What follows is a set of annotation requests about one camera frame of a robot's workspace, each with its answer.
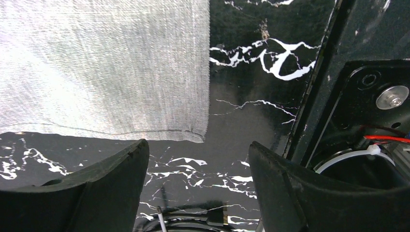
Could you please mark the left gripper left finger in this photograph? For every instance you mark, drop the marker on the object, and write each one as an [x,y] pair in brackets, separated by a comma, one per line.
[103,197]

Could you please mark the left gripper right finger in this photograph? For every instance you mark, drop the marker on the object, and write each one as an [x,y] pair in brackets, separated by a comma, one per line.
[292,198]

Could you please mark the grey cloth napkin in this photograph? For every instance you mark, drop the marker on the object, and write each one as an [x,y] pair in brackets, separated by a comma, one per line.
[109,69]

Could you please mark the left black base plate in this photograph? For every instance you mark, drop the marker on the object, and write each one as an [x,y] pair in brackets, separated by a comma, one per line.
[354,124]

